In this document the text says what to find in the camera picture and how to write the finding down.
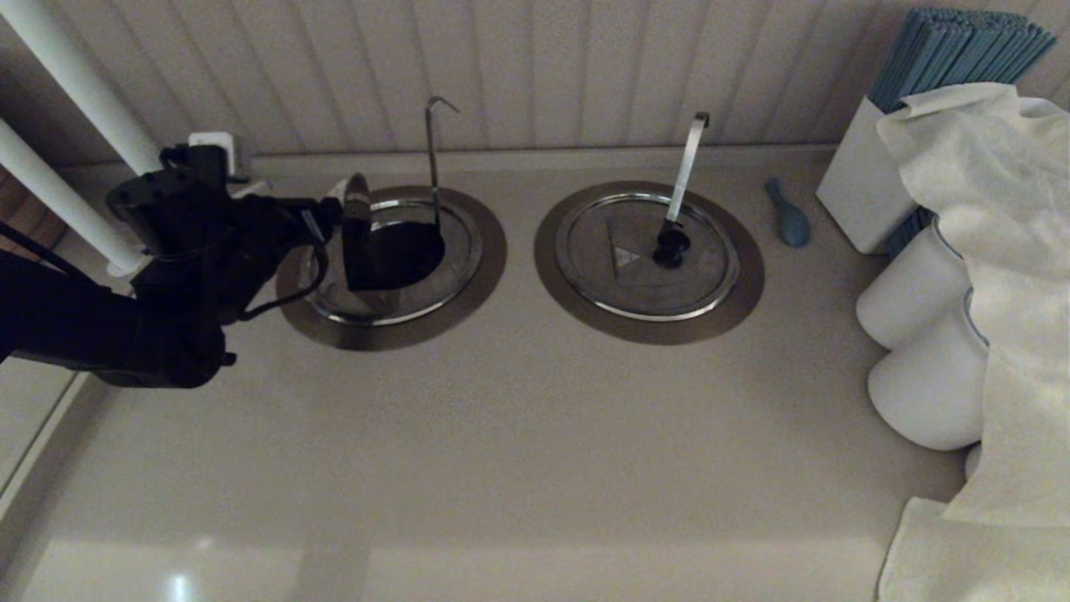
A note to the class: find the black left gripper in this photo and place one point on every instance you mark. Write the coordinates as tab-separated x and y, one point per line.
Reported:
201	226

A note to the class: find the steel hinged pot lid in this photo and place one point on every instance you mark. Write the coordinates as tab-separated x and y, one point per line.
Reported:
460	259
692	276

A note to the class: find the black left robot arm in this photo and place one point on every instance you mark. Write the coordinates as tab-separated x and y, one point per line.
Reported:
84	326

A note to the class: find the blue rice paddle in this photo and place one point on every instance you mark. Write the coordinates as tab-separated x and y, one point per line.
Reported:
792	226

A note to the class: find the white support pole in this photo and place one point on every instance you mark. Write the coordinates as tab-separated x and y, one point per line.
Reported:
50	188
77	71

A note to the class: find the white square holder box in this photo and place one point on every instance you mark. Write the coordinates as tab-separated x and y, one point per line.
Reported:
859	184

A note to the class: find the blue ribbed pack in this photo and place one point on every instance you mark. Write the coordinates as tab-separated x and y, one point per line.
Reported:
909	234

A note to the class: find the white cup stack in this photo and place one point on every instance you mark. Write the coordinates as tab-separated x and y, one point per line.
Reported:
975	462
926	393
905	293

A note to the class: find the blue straw bundle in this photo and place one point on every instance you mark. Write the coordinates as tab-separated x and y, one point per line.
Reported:
945	50

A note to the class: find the white cloth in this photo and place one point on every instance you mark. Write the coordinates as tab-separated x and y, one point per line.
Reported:
1003	209

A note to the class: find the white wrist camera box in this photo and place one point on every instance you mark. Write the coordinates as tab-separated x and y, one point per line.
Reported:
213	144

